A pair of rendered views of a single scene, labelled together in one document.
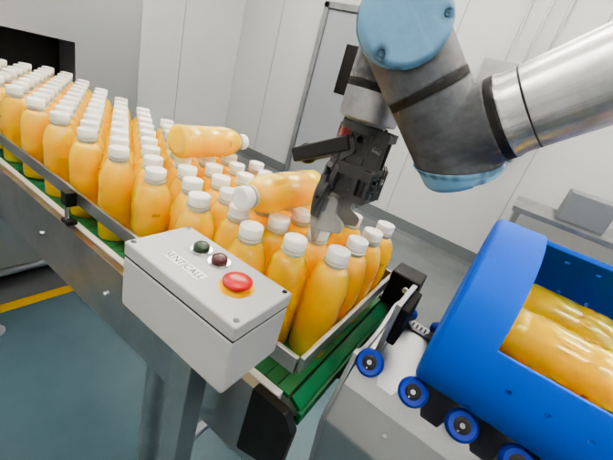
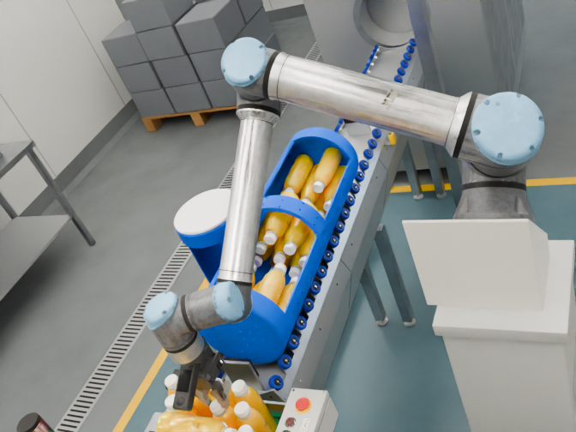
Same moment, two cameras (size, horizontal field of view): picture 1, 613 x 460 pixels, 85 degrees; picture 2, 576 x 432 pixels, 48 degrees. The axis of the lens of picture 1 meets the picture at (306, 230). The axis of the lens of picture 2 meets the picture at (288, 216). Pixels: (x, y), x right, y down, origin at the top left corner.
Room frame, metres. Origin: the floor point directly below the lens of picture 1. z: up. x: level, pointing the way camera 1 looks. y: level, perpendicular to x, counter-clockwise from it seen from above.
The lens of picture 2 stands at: (0.06, 1.09, 2.36)
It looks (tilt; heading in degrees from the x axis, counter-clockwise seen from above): 34 degrees down; 277
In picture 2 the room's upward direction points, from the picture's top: 24 degrees counter-clockwise
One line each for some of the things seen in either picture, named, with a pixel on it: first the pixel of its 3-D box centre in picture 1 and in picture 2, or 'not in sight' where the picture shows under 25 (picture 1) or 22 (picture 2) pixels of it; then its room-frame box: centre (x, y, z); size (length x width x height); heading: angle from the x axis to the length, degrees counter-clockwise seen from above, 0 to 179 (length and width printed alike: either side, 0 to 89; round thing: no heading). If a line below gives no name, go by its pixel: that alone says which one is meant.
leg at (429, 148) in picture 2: not in sight; (430, 153); (-0.48, -1.98, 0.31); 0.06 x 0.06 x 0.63; 63
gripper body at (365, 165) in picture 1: (357, 162); (199, 363); (0.54, -0.05, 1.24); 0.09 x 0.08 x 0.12; 63
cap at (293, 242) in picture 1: (294, 244); (243, 411); (0.49, 0.01, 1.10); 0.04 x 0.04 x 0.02
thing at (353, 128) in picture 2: not in sight; (355, 119); (-0.09, -1.39, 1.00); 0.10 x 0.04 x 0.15; 153
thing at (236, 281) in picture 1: (237, 282); (303, 404); (0.33, 0.06, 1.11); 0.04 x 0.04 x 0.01
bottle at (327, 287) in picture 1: (320, 304); (253, 411); (0.49, -0.06, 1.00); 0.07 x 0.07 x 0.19
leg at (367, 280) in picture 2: not in sight; (366, 278); (0.10, -1.18, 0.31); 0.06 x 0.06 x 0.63; 63
